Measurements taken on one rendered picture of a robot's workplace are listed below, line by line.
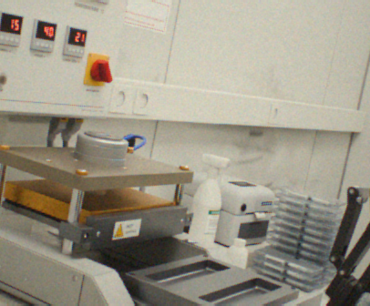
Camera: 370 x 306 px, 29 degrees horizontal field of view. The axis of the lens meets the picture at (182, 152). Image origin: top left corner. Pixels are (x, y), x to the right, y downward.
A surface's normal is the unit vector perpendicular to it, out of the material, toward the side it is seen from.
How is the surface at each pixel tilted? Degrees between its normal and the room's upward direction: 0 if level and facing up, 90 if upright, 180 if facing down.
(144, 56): 90
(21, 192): 90
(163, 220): 90
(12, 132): 90
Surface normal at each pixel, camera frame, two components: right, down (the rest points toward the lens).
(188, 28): 0.82, 0.22
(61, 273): -0.54, 0.00
